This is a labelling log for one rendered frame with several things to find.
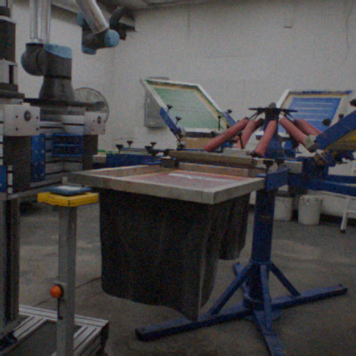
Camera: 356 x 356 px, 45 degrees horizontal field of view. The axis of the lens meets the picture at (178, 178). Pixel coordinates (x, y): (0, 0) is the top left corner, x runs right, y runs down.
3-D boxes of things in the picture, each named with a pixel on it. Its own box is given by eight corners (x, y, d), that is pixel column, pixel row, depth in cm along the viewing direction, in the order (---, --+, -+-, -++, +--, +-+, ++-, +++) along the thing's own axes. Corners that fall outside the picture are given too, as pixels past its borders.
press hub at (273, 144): (276, 332, 252) (296, 100, 236) (216, 315, 271) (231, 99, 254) (293, 309, 286) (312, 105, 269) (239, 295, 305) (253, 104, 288)
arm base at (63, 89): (31, 98, 176) (31, 73, 175) (51, 100, 190) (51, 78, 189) (63, 99, 172) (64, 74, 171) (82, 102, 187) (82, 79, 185)
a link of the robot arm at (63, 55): (53, 74, 172) (54, 39, 170) (35, 75, 180) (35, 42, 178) (78, 77, 181) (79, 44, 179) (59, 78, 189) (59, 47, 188)
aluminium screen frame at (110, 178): (213, 204, 127) (214, 191, 127) (67, 182, 155) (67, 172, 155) (285, 181, 195) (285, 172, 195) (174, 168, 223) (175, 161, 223)
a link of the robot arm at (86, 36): (91, 51, 199) (93, 27, 198) (77, 52, 206) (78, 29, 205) (105, 54, 205) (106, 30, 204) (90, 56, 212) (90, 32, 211)
